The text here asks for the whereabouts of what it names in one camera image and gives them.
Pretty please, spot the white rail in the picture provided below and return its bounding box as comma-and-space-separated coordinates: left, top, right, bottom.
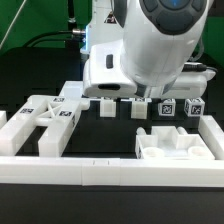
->
198, 115, 224, 160
0, 156, 224, 187

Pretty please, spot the white chair seat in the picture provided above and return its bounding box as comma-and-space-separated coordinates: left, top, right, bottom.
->
135, 126, 215, 160

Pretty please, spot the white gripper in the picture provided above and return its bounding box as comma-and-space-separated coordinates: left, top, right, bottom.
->
82, 43, 213, 100

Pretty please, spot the white front rail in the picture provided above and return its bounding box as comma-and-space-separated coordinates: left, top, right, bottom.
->
0, 156, 224, 187

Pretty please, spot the white chair back frame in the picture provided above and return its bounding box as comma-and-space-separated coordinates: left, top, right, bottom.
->
0, 95, 90, 158

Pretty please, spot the white right rail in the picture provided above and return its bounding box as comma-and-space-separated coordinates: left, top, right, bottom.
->
198, 115, 224, 160

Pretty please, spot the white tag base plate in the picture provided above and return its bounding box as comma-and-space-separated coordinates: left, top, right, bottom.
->
60, 81, 83, 99

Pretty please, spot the white tagged cube left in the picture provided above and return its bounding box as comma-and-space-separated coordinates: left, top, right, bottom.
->
158, 99, 176, 116

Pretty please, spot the white tagged cube right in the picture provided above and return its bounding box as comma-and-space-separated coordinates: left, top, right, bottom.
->
184, 98, 205, 117

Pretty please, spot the white left block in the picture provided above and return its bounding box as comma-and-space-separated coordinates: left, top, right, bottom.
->
0, 111, 7, 129

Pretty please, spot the black cable with connector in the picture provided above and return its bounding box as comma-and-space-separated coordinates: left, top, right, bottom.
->
22, 27, 87, 48

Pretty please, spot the white tagged cube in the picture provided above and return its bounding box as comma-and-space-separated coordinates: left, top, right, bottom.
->
158, 99, 176, 116
184, 98, 205, 117

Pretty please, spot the thin grey rod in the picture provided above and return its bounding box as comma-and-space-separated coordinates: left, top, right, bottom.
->
0, 0, 27, 51

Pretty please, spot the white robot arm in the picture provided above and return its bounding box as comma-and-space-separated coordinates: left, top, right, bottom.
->
82, 0, 215, 99

